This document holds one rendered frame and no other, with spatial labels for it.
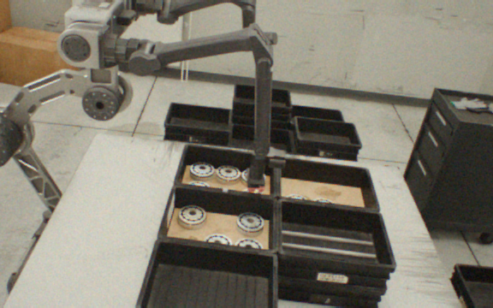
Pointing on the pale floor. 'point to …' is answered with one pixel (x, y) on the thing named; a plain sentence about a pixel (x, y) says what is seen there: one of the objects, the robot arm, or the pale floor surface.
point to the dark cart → (466, 166)
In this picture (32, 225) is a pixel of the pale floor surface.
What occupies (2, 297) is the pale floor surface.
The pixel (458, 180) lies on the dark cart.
